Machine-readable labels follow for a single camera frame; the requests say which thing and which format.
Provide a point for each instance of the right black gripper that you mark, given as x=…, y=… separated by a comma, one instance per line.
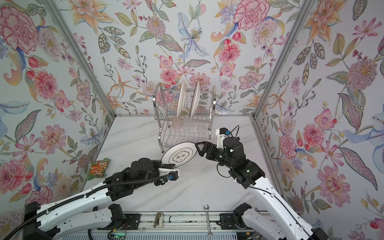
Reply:
x=212, y=148

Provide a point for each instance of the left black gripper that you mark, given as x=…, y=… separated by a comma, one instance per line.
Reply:
x=158, y=164

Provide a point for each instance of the white patterned plate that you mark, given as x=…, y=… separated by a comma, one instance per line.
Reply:
x=180, y=154

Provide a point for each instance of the orange striped plate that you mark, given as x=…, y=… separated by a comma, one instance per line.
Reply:
x=196, y=98
x=182, y=98

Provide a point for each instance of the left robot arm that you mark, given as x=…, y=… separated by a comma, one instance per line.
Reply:
x=96, y=207

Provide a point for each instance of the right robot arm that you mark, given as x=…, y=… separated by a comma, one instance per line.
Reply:
x=286, y=223

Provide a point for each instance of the steel two-tier dish rack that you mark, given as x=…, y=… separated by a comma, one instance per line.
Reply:
x=199, y=128

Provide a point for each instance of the pink drinking glass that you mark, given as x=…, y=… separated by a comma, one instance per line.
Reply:
x=177, y=124

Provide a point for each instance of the green snack packet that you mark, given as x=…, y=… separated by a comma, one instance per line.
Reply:
x=98, y=169

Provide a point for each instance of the silver open-end wrench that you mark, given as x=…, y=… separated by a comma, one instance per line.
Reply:
x=206, y=209

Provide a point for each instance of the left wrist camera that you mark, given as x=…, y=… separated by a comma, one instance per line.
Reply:
x=171, y=174

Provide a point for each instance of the small metal bracket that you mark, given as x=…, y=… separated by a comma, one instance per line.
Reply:
x=158, y=222

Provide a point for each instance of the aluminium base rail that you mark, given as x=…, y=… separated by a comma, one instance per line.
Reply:
x=180, y=222

